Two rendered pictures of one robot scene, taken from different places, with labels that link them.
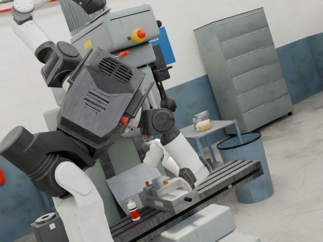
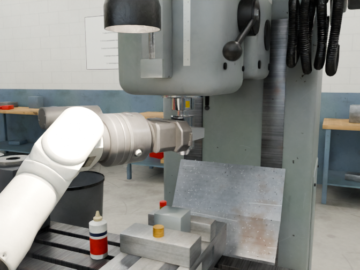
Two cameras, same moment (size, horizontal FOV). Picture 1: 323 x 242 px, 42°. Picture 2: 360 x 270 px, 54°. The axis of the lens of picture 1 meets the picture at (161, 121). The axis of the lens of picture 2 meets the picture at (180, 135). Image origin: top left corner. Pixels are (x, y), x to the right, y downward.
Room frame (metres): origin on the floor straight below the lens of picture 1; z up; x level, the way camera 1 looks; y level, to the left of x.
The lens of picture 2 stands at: (1.70, -0.46, 1.33)
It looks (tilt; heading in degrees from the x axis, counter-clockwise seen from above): 9 degrees down; 53
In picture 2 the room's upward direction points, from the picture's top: straight up
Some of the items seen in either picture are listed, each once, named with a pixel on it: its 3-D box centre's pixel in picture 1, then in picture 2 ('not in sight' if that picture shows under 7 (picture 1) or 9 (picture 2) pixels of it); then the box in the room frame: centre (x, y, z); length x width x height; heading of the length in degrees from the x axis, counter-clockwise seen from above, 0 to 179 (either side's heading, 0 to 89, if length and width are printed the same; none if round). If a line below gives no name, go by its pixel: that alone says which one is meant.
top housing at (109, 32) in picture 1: (112, 36); not in sight; (2.13, 0.10, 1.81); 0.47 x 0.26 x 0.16; 30
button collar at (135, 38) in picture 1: (138, 35); not in sight; (1.91, -0.03, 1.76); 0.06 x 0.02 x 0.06; 120
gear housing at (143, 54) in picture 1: (118, 63); not in sight; (2.15, 0.11, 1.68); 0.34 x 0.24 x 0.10; 30
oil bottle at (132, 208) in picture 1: (132, 209); (98, 233); (2.01, 0.27, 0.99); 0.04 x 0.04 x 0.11
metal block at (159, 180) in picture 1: (160, 183); (172, 225); (2.10, 0.11, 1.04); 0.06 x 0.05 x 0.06; 119
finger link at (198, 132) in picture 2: not in sight; (193, 134); (2.12, 0.06, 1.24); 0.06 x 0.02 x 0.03; 5
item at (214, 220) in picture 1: (179, 225); not in sight; (2.11, 0.09, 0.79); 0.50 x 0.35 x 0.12; 30
